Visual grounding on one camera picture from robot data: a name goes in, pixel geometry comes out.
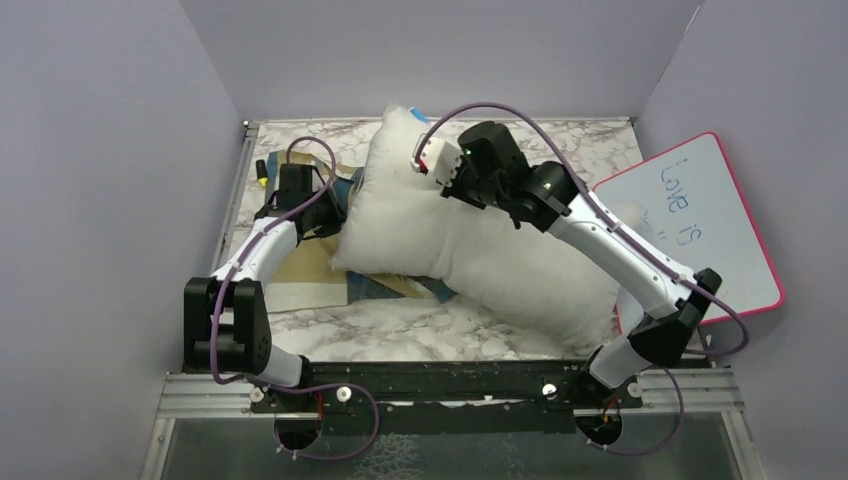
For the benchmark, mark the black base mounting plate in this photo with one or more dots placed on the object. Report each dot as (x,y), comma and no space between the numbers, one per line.
(447,378)

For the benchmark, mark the aluminium table edge rail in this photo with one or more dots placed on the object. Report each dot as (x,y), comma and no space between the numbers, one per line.
(224,241)

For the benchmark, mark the pink framed whiteboard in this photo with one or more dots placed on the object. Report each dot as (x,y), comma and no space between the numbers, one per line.
(694,212)

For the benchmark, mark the yellow black marker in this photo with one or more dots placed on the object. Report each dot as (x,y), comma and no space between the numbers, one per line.
(262,172)

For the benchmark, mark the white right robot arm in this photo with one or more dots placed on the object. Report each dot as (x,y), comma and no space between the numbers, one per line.
(674,298)

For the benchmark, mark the blue yellow patchwork pillowcase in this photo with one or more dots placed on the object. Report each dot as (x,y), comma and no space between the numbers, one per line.
(305,279)

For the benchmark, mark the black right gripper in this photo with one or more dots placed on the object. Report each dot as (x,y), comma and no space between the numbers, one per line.
(453,189)

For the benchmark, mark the white pillow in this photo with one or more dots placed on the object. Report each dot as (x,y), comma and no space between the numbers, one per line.
(518,290)

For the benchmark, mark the aluminium front rail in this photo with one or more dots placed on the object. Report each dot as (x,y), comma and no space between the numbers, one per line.
(193,396)

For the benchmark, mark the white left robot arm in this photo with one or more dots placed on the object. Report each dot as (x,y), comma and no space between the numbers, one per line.
(226,326)

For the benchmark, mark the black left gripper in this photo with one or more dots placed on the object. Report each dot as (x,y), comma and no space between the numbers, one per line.
(338,214)

